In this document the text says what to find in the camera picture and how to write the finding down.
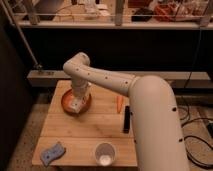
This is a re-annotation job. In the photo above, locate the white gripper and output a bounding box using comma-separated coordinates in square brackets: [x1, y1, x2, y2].
[71, 80, 89, 99]

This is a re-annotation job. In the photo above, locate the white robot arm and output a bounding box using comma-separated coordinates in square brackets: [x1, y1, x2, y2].
[63, 52, 190, 171]

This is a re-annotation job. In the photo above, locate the orange ceramic bowl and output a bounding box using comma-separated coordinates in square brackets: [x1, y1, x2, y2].
[61, 89, 92, 115]

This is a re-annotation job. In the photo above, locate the orange carrot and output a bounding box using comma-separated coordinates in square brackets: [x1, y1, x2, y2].
[116, 95, 124, 114]

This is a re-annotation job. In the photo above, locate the metal stand pole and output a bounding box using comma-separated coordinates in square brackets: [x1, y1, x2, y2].
[2, 0, 55, 76]

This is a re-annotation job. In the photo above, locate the white shelf ledge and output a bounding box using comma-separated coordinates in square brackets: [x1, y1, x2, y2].
[27, 70, 213, 89]

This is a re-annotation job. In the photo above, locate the wooden table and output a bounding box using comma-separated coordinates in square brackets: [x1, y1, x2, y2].
[32, 80, 137, 167]

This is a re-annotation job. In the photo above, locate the black remote bar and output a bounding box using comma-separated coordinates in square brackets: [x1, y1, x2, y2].
[123, 106, 130, 134]

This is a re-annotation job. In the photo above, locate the blue sponge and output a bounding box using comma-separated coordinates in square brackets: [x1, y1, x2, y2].
[40, 142, 66, 167]

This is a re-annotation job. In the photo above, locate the clear plastic cup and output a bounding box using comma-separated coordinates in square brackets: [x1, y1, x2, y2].
[94, 142, 116, 167]

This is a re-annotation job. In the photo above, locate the upper cluttered shelf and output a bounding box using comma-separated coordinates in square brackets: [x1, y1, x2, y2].
[5, 0, 213, 29]

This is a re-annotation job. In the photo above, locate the black cable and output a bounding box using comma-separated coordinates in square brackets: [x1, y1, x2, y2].
[176, 26, 213, 168]

